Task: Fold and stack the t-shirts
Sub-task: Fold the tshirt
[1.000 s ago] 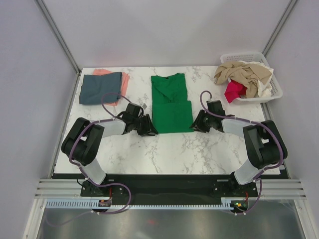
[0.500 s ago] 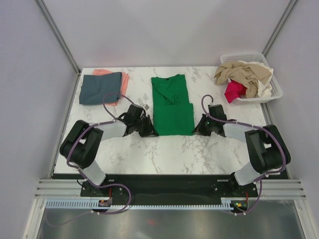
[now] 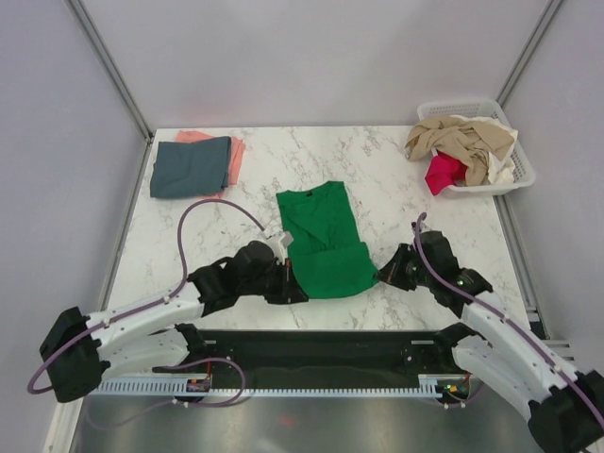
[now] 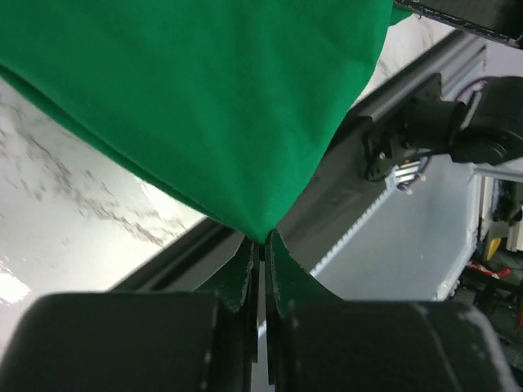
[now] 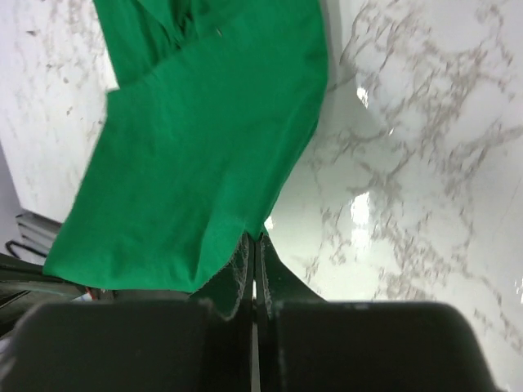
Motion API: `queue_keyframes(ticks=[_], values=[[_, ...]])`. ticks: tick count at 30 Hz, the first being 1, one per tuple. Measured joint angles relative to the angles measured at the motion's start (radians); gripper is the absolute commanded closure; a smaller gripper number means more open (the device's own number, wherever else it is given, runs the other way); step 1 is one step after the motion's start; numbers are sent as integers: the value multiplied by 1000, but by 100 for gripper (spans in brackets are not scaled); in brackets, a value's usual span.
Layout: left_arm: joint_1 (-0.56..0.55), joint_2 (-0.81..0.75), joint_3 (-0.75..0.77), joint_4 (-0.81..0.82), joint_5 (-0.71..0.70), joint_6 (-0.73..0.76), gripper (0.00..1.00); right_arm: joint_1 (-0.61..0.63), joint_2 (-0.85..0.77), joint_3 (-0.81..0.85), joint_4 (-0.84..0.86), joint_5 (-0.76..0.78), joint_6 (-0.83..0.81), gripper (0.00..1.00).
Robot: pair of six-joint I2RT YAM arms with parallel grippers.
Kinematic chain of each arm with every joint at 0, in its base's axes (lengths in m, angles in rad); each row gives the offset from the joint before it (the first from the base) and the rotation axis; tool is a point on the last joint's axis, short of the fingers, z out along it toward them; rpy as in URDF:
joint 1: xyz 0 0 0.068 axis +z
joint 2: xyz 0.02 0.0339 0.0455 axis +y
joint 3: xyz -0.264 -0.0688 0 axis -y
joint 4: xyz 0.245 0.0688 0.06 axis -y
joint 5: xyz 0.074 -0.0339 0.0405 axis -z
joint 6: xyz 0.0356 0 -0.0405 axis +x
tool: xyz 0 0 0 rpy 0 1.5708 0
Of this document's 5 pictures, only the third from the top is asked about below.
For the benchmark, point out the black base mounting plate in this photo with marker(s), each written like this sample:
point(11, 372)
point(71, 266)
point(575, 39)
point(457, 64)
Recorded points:
point(342, 356)

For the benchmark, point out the white slotted cable duct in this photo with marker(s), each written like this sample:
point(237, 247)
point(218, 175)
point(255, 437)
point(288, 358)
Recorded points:
point(222, 386)

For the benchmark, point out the green polo shirt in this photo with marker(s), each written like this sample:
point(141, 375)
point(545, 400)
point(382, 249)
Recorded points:
point(329, 259)

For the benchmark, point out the white plastic laundry basket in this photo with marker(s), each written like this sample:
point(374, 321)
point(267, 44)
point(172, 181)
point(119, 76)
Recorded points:
point(522, 172)

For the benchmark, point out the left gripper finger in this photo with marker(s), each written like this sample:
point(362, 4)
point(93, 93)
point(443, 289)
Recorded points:
point(288, 278)
point(287, 296)

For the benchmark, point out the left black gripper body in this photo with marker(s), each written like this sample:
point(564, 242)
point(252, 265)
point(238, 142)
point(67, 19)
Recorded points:
point(272, 279)

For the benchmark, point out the folded blue-grey t shirt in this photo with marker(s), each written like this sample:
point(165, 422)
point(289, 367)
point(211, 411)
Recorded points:
point(183, 170)

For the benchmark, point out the left aluminium frame post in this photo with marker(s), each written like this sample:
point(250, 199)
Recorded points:
point(109, 66)

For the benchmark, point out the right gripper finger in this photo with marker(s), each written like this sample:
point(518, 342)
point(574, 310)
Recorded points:
point(400, 258)
point(389, 275)

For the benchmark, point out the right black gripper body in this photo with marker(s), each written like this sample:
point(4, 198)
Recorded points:
point(412, 273)

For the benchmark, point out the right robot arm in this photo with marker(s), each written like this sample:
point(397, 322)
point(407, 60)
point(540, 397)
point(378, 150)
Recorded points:
point(562, 406)

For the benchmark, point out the right aluminium frame post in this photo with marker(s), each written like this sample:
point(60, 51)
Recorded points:
point(538, 33)

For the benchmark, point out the cream white t shirt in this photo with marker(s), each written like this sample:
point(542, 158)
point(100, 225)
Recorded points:
point(484, 146)

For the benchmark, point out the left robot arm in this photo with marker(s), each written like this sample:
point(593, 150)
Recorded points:
point(83, 350)

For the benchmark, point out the folded salmon t shirt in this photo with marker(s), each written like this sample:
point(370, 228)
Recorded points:
point(237, 149)

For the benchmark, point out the beige t shirt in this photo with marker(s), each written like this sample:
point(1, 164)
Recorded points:
point(433, 133)

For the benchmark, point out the magenta t shirt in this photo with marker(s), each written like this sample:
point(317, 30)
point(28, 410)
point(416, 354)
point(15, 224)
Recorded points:
point(444, 171)

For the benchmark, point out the aluminium frame post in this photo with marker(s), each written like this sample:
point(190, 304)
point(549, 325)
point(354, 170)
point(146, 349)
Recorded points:
point(109, 66)
point(538, 33)

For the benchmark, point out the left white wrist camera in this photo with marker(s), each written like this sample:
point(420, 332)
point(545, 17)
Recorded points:
point(280, 240)

